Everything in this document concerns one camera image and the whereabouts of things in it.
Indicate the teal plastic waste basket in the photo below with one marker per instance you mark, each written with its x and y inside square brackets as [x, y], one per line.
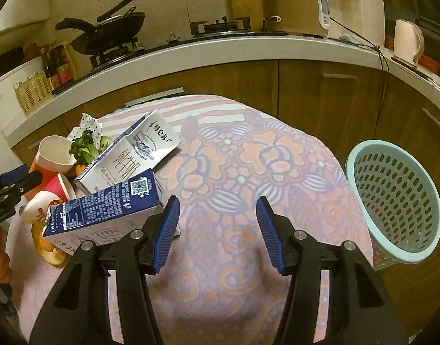
[399, 201]

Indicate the green leafy vegetable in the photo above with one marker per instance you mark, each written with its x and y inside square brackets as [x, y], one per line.
[88, 146]

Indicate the woven basket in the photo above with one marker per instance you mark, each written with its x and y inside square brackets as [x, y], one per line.
[33, 93]

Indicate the brown rice cooker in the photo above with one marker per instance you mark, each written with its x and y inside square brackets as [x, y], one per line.
[298, 17]

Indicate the orange white paper cup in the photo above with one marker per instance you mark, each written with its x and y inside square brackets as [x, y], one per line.
[52, 157]

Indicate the white milk carton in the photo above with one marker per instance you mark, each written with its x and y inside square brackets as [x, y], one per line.
[142, 146]

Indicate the dark sauce bottles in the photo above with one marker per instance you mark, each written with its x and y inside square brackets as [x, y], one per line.
[58, 67]

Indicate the blue milk carton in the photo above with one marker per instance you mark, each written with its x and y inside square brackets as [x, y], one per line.
[107, 215]

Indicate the polka dot paper wrapper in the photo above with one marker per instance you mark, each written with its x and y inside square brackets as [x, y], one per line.
[87, 123]

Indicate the floral pink tablecloth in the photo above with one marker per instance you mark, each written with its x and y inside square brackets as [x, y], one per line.
[218, 285]

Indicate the red white paper cup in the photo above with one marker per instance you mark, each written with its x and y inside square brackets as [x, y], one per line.
[57, 191]

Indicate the black gas stove top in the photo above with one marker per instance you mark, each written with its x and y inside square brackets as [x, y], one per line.
[199, 31]

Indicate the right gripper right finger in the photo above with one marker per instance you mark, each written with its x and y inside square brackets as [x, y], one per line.
[360, 310]

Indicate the white power meter plug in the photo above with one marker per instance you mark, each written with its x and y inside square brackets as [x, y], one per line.
[324, 14]

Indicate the black wok with lid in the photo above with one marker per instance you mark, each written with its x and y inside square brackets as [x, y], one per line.
[105, 28]

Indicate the white electric kettle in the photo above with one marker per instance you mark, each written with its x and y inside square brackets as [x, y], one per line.
[408, 42]

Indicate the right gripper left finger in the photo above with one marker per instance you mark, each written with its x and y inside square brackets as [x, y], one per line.
[76, 309]

